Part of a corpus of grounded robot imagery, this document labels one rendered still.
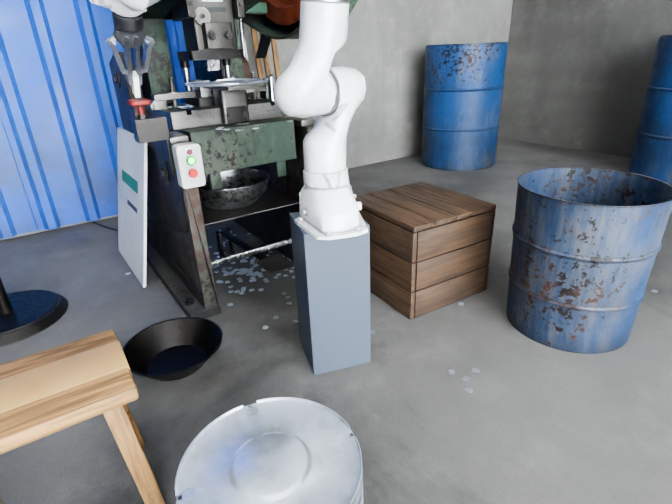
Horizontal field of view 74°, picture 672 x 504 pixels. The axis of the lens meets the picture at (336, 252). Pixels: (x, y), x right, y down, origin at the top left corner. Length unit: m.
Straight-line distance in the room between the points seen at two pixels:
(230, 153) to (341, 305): 0.70
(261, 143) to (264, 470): 1.19
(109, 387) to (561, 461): 0.98
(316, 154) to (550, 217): 0.68
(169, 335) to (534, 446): 1.12
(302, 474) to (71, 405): 0.42
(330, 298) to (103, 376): 0.59
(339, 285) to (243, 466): 0.60
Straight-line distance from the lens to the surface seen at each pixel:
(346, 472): 0.77
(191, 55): 1.77
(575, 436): 1.31
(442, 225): 1.54
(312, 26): 1.11
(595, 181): 1.77
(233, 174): 2.08
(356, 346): 1.36
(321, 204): 1.13
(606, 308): 1.52
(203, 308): 1.73
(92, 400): 0.93
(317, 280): 1.21
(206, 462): 0.82
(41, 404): 0.97
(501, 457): 1.21
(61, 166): 2.92
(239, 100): 1.71
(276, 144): 1.72
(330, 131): 1.15
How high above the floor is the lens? 0.88
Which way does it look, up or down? 24 degrees down
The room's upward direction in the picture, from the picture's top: 2 degrees counter-clockwise
